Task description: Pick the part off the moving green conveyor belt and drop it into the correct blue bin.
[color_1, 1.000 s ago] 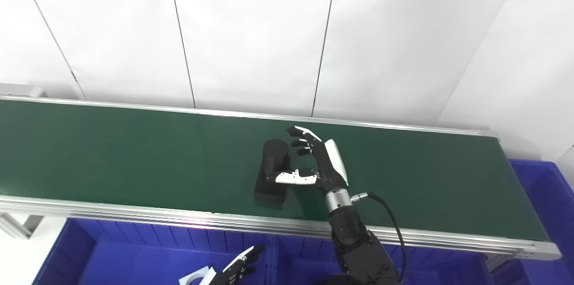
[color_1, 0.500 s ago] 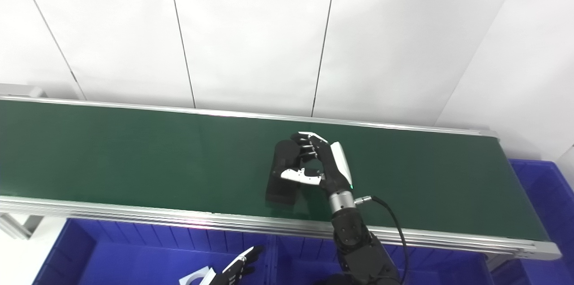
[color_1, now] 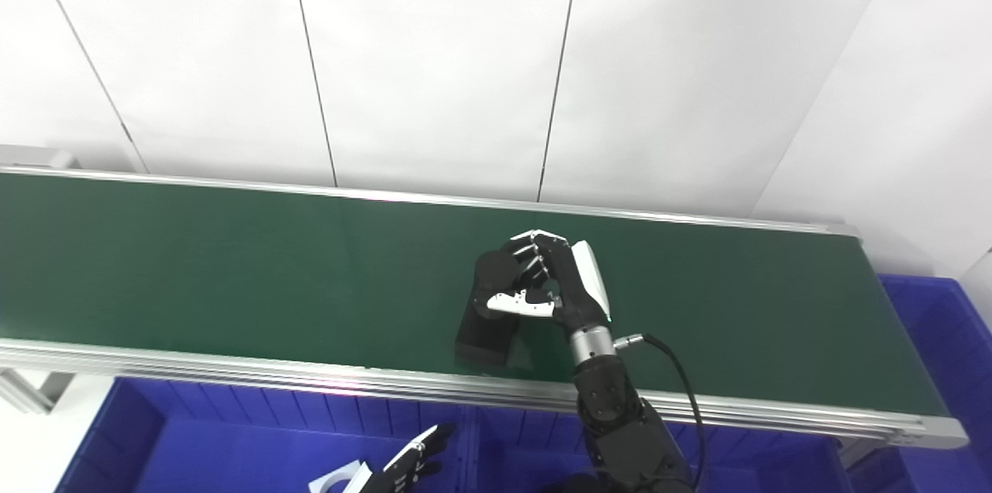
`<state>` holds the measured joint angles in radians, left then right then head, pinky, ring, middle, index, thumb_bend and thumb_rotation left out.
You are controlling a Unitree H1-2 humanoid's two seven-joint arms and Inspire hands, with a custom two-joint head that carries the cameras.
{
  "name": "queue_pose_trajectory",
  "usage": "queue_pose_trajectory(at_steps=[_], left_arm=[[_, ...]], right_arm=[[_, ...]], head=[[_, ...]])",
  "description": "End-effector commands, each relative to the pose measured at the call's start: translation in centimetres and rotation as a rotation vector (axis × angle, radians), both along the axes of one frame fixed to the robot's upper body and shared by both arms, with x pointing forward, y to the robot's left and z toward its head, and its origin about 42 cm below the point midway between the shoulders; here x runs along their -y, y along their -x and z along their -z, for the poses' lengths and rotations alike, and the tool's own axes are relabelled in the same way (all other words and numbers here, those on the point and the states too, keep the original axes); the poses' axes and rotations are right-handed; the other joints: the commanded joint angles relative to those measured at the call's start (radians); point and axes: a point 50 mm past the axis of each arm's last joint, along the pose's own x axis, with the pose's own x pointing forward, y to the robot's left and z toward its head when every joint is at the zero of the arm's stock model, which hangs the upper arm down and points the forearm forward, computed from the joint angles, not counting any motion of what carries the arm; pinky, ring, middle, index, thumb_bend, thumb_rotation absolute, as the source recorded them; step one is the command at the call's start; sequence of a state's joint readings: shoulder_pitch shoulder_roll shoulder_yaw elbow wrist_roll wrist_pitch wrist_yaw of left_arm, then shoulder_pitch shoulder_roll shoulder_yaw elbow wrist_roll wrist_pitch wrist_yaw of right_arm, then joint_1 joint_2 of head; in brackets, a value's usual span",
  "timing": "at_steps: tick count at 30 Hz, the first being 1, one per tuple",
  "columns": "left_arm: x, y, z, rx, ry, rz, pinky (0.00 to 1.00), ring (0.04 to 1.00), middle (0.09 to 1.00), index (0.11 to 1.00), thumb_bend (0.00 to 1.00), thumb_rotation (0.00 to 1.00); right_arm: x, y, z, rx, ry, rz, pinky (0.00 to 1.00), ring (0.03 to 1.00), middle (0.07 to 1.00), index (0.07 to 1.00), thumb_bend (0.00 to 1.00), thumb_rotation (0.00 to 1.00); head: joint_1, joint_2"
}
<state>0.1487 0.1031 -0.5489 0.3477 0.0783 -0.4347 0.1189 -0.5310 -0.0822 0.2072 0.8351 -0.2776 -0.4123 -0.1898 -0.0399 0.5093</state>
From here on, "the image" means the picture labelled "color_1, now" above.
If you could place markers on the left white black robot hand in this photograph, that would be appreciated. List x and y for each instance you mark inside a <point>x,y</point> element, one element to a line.
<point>411,466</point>

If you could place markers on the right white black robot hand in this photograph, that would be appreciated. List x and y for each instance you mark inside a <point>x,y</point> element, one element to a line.
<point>577,291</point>

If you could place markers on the black cylinder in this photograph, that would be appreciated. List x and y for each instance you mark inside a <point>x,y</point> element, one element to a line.
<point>484,334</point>

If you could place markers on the white part with round hole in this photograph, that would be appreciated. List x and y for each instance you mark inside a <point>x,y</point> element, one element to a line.
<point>333,480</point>

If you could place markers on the blue plastic bin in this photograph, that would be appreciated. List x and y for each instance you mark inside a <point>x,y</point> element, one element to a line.
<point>938,353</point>
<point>527,454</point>
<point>232,446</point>

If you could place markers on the green conveyor belt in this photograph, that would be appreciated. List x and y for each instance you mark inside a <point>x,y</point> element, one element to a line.
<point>232,268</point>
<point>310,377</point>

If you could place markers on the aluminium conveyor support leg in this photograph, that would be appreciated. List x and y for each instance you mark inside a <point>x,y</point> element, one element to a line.
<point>31,392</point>

